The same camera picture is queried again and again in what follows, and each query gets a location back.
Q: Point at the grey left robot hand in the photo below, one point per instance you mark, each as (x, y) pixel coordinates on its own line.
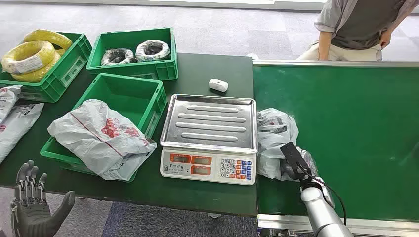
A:
(31, 219)

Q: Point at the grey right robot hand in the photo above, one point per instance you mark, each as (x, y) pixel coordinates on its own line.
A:
(293, 157)

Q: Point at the grey plastic mailer package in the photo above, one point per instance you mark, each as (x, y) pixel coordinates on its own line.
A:
(273, 130)

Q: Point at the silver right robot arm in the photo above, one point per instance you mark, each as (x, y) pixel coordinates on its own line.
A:
(322, 217)

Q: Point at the green conveyor belt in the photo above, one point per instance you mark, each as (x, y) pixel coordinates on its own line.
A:
(353, 130)

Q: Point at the pale mailer package red print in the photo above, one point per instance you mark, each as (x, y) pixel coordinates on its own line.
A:
(98, 137)

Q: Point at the green plastic delivery crate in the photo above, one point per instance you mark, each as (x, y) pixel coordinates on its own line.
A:
(131, 95)

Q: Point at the electronic weighing scale steel tray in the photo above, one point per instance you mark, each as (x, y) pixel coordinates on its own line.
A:
(209, 130)

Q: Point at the large white mailer bag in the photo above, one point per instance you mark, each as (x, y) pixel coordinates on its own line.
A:
(16, 126)

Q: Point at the small white plastic case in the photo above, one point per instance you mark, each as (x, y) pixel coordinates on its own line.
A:
(218, 85)

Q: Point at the small white mailer bag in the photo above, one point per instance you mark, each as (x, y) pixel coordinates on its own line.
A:
(7, 98)

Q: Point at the person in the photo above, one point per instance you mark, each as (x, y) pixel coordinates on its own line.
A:
(356, 29)

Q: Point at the green crate holding yellow coils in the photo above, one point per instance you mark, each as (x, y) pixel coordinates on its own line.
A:
(62, 72)

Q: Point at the green crate holding dark coils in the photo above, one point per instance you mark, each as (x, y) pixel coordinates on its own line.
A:
(131, 70)

